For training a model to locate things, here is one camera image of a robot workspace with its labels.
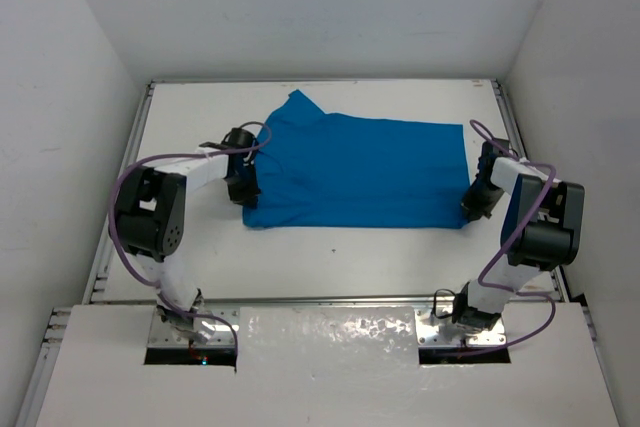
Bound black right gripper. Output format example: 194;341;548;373
460;179;506;223

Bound blue t shirt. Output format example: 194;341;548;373
243;90;470;229

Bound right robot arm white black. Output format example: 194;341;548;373
451;139;586;331

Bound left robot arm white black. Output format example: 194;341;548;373
108;123;265;344

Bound white front cover panel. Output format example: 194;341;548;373
38;303;617;426

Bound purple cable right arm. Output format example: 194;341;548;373
469;119;559;356

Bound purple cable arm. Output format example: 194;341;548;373
469;119;559;356
107;121;274;361

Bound silver metal base rail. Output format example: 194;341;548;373
147;293;507;353

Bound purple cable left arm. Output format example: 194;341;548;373
107;121;274;361

